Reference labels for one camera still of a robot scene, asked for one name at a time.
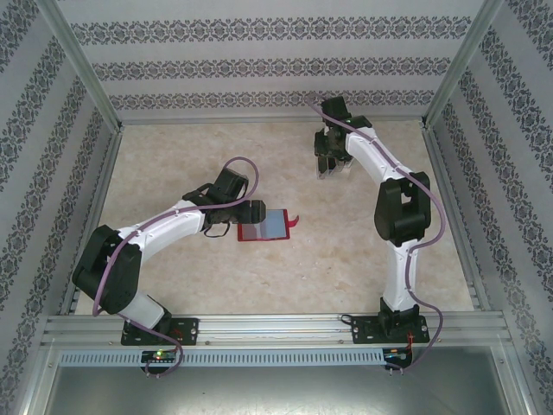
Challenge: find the aluminium side rail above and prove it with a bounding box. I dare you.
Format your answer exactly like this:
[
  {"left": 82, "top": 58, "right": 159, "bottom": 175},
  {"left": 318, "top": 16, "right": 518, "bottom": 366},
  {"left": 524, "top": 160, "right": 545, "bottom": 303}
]
[
  {"left": 58, "top": 127, "right": 126, "bottom": 316},
  {"left": 421, "top": 123, "right": 493, "bottom": 312}
]

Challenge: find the long aluminium base rail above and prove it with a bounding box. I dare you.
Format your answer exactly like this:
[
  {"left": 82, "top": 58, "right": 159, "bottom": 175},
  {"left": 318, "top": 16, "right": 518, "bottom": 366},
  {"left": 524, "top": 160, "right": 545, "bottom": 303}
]
[{"left": 41, "top": 313, "right": 507, "bottom": 348}]

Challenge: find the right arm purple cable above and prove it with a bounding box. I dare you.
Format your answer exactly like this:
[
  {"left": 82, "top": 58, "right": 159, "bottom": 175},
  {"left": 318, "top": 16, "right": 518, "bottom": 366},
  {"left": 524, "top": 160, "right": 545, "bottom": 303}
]
[{"left": 304, "top": 93, "right": 447, "bottom": 375}]

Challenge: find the grey sheet metal panel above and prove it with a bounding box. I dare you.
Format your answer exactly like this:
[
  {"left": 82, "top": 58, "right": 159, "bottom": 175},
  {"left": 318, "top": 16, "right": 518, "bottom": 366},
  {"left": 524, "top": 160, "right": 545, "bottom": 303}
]
[{"left": 25, "top": 365, "right": 532, "bottom": 415}]

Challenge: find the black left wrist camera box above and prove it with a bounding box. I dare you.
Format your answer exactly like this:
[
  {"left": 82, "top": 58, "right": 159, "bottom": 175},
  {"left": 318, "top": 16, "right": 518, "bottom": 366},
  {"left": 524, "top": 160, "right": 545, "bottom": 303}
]
[{"left": 213, "top": 168, "right": 251, "bottom": 201}]

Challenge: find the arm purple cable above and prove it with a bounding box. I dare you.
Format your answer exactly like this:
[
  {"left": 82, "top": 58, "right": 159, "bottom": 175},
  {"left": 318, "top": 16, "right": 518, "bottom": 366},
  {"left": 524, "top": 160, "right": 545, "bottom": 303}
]
[
  {"left": 304, "top": 93, "right": 447, "bottom": 375},
  {"left": 92, "top": 157, "right": 261, "bottom": 380}
]

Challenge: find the small controller circuit board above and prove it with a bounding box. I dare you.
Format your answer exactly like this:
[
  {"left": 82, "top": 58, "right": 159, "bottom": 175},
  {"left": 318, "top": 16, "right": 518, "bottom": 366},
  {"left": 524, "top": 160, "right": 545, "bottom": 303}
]
[
  {"left": 383, "top": 347, "right": 414, "bottom": 362},
  {"left": 141, "top": 349, "right": 179, "bottom": 364}
]

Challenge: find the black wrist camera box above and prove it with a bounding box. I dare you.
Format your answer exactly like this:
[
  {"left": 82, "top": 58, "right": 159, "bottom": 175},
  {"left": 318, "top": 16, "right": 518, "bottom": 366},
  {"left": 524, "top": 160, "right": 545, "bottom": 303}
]
[
  {"left": 213, "top": 168, "right": 251, "bottom": 201},
  {"left": 320, "top": 97, "right": 349, "bottom": 125}
]

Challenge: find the thin black cable loop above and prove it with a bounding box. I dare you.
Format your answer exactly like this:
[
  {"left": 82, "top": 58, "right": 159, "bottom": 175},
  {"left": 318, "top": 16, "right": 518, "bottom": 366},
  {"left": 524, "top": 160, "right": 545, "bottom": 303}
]
[{"left": 201, "top": 222, "right": 232, "bottom": 239}]

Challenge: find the red card holder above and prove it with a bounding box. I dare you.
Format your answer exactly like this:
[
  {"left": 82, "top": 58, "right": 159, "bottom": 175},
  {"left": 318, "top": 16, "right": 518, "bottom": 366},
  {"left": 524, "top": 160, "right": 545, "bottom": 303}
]
[{"left": 236, "top": 208, "right": 300, "bottom": 243}]

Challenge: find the thin aluminium wall rail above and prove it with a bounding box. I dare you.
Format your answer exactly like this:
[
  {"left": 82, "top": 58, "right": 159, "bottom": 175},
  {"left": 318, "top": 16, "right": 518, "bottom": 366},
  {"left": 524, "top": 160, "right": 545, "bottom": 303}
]
[{"left": 118, "top": 115, "right": 429, "bottom": 127}]

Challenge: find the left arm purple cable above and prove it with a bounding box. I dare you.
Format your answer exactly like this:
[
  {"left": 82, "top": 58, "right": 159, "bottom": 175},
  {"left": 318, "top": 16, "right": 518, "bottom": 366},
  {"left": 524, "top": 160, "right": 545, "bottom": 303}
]
[{"left": 92, "top": 157, "right": 261, "bottom": 380}]

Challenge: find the perforated grey cable tray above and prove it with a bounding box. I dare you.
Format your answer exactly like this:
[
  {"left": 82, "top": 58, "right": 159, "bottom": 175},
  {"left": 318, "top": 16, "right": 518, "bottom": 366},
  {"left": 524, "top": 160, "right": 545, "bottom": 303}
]
[{"left": 57, "top": 348, "right": 386, "bottom": 368}]

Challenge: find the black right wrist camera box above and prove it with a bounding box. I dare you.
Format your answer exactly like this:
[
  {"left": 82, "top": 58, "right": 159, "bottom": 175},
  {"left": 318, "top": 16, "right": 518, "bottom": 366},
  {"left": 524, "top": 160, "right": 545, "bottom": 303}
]
[{"left": 320, "top": 97, "right": 349, "bottom": 125}]

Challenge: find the aluminium frame post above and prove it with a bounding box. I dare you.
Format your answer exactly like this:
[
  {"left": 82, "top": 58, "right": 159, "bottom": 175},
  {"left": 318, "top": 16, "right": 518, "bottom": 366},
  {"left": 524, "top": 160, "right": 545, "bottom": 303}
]
[
  {"left": 419, "top": 0, "right": 505, "bottom": 131},
  {"left": 38, "top": 0, "right": 124, "bottom": 133}
]

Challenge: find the clear acrylic card stand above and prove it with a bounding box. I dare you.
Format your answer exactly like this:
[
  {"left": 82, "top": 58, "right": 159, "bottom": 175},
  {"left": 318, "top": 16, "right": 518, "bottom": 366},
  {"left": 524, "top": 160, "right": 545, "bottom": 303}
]
[{"left": 316, "top": 155, "right": 358, "bottom": 181}]

